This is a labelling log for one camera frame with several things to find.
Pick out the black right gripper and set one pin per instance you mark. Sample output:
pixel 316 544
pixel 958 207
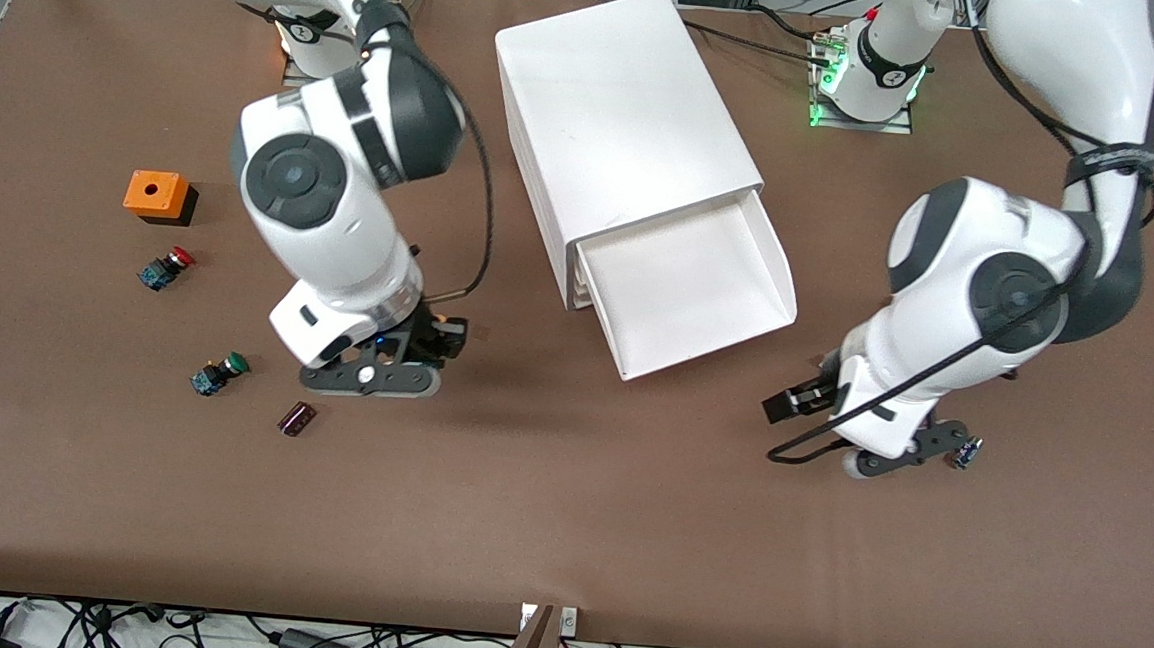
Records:
pixel 426 333

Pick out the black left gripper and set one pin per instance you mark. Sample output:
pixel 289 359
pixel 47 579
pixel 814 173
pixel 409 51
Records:
pixel 817 390

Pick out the white plastic drawer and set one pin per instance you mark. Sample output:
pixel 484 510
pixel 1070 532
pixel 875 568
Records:
pixel 689 291
pixel 581 300
pixel 580 282

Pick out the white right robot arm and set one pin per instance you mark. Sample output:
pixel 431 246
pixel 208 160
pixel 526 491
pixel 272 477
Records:
pixel 323 218

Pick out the green push button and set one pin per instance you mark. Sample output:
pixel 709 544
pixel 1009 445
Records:
pixel 218 374

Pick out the red push button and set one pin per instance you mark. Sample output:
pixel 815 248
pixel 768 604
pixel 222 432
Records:
pixel 165 269

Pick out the white drawer cabinet casing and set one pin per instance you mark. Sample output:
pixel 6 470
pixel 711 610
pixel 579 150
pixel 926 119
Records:
pixel 630 117

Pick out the dark purple capacitor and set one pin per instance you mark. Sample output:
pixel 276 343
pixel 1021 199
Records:
pixel 297 419

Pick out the small blue potentiometer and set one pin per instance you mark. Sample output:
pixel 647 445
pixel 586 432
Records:
pixel 968 455

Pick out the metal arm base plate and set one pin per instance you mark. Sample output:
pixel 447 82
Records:
pixel 850 125

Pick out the white metal bracket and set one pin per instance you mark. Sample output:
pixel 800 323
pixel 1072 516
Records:
pixel 569 621

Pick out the orange button enclosure box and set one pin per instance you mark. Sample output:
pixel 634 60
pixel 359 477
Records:
pixel 154 193

